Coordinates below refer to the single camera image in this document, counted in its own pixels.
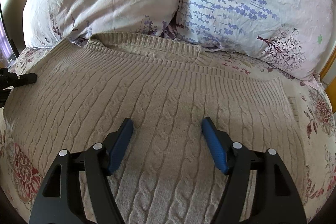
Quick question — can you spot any beige cable-knit sweater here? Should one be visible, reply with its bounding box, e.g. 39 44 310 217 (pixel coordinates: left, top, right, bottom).
3 32 310 224

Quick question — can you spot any floral bed sheet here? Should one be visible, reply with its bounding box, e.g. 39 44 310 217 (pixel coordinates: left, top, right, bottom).
0 47 336 222

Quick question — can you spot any pink floral right pillow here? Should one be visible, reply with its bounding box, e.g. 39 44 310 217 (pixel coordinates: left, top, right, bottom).
177 0 334 81

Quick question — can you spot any yellow wooden bed frame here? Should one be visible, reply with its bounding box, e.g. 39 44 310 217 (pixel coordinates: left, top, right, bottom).
319 47 335 88

